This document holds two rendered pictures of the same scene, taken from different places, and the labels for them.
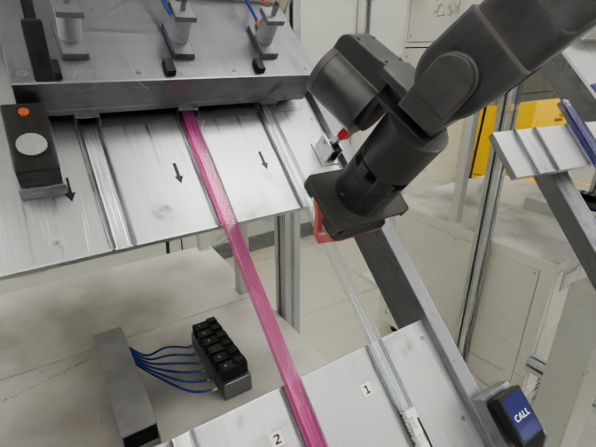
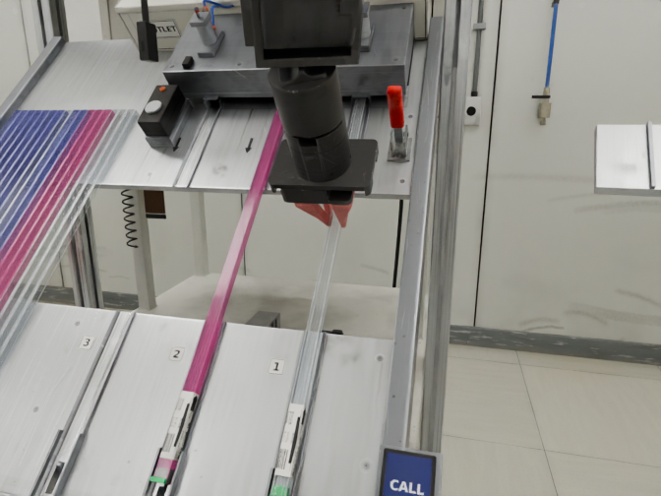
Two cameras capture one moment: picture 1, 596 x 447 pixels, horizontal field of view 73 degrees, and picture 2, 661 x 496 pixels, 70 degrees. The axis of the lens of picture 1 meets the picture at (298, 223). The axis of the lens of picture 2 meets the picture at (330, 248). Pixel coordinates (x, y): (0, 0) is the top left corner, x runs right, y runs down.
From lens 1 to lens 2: 0.43 m
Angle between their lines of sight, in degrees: 45
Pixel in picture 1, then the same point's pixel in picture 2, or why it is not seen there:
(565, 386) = not seen: outside the picture
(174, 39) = not seen: hidden behind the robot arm
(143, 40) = not seen: hidden behind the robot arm
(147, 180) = (225, 147)
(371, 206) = (300, 165)
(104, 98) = (218, 85)
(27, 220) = (146, 157)
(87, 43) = (220, 46)
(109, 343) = (260, 319)
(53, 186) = (162, 138)
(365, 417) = (257, 387)
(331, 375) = (253, 336)
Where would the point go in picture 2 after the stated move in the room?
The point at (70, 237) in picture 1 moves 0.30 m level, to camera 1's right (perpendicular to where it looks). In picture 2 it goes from (157, 172) to (298, 196)
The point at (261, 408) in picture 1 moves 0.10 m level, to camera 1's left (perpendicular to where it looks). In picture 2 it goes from (182, 326) to (145, 301)
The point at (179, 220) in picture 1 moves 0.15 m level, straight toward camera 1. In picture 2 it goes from (226, 178) to (129, 192)
